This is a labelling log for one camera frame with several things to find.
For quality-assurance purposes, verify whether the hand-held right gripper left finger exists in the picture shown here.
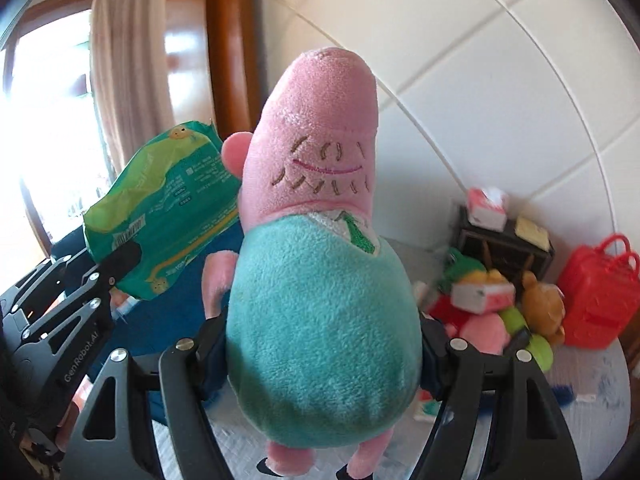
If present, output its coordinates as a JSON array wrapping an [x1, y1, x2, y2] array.
[[60, 317, 236, 480]]

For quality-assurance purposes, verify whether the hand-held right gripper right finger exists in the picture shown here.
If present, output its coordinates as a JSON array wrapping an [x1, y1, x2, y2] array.
[[412, 317, 583, 480]]

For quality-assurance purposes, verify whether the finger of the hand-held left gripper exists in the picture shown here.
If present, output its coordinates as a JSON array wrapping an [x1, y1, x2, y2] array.
[[0, 255, 96, 331], [20, 247, 141, 403]]

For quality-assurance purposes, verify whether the blue plastic storage bin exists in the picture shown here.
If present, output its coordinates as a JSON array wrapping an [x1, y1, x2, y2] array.
[[50, 220, 246, 426]]

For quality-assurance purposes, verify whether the blue bottle brush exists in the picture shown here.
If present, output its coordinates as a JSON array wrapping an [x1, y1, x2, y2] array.
[[550, 382, 596, 406]]

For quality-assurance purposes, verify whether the pink pig plush teal body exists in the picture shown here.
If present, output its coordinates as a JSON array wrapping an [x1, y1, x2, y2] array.
[[202, 46, 426, 480]]

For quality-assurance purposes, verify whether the green wet wipes pack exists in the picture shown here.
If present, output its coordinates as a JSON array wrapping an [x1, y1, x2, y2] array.
[[82, 120, 241, 301]]

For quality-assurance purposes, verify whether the pink plush toy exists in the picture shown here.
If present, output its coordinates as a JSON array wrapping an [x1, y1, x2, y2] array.
[[457, 312, 506, 356]]

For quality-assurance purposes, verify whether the orange green small carton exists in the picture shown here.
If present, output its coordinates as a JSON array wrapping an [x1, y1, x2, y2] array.
[[414, 391, 442, 422]]

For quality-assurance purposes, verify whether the red plush toy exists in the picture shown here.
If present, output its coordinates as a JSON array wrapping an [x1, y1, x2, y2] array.
[[430, 295, 466, 336]]

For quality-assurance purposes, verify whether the lime green plush toy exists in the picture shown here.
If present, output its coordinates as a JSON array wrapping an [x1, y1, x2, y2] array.
[[500, 307, 555, 371]]

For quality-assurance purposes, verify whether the small white red box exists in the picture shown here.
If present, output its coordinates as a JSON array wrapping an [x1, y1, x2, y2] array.
[[451, 280, 516, 313]]

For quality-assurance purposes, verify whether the brown teddy bear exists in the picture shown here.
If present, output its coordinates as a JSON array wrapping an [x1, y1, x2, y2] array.
[[520, 270, 567, 346]]

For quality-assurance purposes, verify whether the green frog plush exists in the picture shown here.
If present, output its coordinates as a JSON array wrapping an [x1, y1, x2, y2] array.
[[440, 247, 488, 286]]

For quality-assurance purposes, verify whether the light striped bed sheet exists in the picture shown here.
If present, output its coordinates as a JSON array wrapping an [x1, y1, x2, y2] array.
[[150, 240, 631, 480]]

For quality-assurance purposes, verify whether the black box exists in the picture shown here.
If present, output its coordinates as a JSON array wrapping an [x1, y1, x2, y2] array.
[[457, 205, 556, 291]]

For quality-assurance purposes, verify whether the window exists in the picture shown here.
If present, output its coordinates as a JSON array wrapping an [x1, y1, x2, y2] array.
[[0, 25, 116, 261]]

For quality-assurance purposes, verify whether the red toy suitcase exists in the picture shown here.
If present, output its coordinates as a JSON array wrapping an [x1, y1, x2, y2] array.
[[556, 234, 640, 351]]

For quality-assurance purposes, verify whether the yellow notepad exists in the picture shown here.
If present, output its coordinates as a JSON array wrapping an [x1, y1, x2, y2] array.
[[515, 216, 550, 251]]

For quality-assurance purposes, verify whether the pink tissue box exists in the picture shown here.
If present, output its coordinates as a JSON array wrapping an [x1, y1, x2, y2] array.
[[466, 187, 511, 231]]

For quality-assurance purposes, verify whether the beige curtain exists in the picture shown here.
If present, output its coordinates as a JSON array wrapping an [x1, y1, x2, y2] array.
[[90, 0, 211, 176]]

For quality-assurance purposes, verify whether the wooden wall column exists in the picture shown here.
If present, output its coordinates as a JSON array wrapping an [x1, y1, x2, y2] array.
[[207, 0, 261, 136]]

